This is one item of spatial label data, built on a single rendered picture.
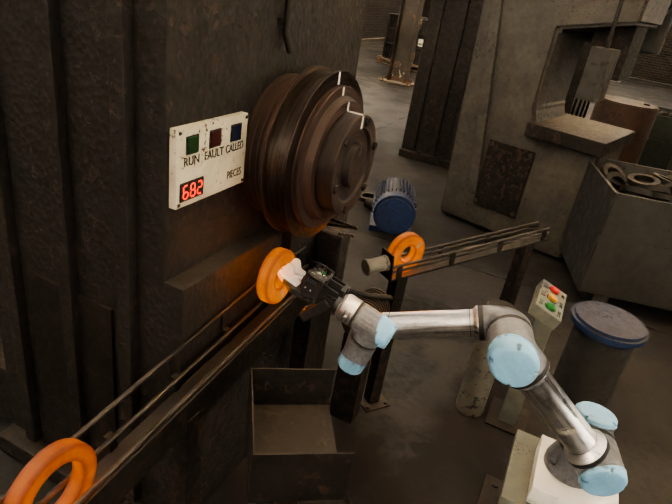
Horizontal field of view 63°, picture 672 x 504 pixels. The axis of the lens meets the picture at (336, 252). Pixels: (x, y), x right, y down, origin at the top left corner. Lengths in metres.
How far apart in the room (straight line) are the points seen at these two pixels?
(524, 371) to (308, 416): 0.53
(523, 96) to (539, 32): 0.41
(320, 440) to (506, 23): 3.32
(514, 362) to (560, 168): 2.78
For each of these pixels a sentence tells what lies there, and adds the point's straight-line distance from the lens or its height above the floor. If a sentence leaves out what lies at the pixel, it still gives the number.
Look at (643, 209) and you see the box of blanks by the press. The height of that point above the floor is 0.68.
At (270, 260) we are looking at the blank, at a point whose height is 0.89.
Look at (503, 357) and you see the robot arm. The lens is 1.39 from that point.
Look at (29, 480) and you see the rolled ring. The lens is 1.11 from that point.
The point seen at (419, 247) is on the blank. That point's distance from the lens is 2.05.
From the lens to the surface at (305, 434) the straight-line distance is 1.37.
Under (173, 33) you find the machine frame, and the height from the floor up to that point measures 1.42.
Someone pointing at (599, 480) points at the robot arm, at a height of 0.54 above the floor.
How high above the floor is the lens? 1.57
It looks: 26 degrees down
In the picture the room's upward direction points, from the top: 9 degrees clockwise
